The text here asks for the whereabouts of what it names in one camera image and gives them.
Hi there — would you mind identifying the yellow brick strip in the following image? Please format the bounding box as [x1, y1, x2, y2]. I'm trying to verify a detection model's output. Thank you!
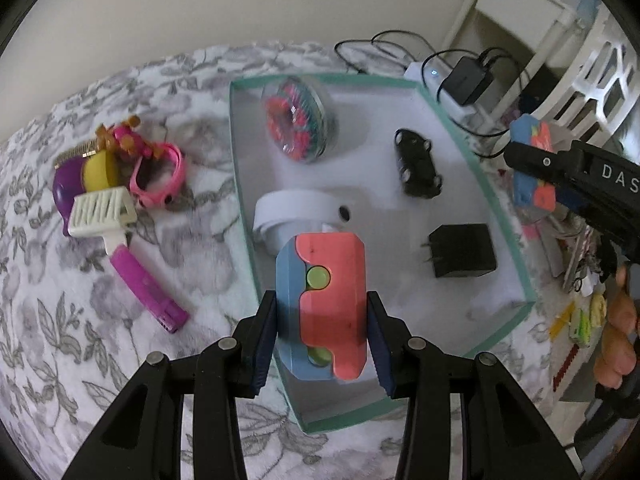
[547, 305, 576, 341]

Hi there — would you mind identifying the thin black cable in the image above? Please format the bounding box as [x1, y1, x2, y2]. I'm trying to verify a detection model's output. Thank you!
[334, 30, 436, 76]

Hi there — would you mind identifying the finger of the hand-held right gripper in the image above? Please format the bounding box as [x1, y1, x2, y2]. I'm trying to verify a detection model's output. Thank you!
[552, 182, 601, 211]
[502, 141, 583, 187]

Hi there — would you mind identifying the large orange and blue toy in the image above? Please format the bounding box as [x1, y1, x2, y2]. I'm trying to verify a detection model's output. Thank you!
[275, 231, 371, 385]

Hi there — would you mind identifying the black charger plug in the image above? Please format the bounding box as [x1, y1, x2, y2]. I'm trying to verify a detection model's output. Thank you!
[420, 223, 497, 279]

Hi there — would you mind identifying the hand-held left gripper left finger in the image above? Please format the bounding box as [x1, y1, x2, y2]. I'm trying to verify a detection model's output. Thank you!
[72, 290, 278, 480]

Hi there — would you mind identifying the green and yellow toy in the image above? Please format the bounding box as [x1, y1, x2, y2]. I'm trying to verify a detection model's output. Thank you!
[570, 307, 593, 348]

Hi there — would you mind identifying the white round device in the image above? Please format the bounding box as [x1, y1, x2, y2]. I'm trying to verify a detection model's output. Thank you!
[252, 187, 353, 256]

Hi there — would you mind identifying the floral blanket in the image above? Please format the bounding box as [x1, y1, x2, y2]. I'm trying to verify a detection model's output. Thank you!
[0, 45, 566, 480]

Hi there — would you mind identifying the black toy car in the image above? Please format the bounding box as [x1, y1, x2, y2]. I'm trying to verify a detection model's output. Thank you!
[393, 128, 444, 200]

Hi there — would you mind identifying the pink toy watch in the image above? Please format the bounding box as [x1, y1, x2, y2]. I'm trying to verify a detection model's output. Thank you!
[129, 142, 187, 211]

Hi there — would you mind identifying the clear round bead container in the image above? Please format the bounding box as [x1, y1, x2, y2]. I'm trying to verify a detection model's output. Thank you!
[261, 75, 338, 166]

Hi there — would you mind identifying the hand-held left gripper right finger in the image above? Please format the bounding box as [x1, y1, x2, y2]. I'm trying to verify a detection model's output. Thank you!
[366, 291, 583, 480]

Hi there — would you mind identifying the brown dog figure pink outfit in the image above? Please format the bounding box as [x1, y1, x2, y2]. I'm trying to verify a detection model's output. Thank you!
[95, 115, 151, 161]

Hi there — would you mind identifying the purple and yellow toy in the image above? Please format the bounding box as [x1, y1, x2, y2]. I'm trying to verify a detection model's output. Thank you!
[52, 150, 121, 238]

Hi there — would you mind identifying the white brush with magenta handle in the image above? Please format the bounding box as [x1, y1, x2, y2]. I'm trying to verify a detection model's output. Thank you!
[68, 186, 190, 335]

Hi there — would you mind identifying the small orange and blue toy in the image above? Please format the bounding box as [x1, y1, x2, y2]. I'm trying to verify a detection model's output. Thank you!
[508, 114, 558, 211]

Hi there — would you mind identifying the red serrated strip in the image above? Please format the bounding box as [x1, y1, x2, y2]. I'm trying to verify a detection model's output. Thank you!
[552, 347, 581, 393]

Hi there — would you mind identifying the teal cardboard tray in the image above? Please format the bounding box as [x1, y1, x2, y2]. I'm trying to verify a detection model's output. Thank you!
[229, 72, 540, 434]

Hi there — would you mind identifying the white power strip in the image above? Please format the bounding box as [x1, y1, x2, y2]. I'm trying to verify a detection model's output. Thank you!
[402, 61, 493, 118]

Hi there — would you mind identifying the black charger with cables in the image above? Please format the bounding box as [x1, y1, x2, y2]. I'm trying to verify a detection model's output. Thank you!
[435, 47, 536, 161]

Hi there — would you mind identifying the black power adapter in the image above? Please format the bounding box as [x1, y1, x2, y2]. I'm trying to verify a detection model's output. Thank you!
[445, 56, 493, 107]

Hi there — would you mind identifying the gold harmonica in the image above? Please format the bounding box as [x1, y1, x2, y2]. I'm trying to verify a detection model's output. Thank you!
[54, 142, 101, 168]

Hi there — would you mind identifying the person's right hand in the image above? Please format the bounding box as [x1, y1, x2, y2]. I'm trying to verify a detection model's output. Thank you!
[594, 264, 640, 392]

